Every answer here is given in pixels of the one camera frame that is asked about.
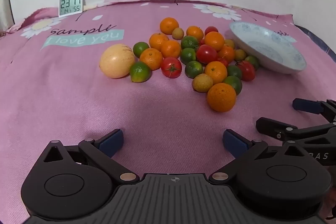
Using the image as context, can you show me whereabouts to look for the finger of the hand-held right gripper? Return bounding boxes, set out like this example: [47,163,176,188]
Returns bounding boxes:
[256,117,336,142]
[292,98,336,123]

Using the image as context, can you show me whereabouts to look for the white patterned bowl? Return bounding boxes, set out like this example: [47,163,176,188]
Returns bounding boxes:
[229,21,307,75]

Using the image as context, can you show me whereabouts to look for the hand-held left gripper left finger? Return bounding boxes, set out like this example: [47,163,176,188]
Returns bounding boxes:
[34,128,140,185]

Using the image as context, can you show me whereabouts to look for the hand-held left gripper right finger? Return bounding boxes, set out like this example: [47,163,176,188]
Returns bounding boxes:
[209,129,313,185]

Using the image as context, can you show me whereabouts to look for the white digital clock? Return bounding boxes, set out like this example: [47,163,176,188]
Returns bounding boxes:
[58,0,83,17]

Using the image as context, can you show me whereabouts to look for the pink printed blanket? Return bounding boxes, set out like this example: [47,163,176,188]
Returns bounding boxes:
[0,0,336,224]

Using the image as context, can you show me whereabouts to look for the yellow pepino melon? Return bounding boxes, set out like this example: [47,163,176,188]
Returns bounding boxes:
[99,43,136,79]

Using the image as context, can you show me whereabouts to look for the blue checked sheet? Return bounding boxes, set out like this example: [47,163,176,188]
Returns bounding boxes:
[295,25,336,56]

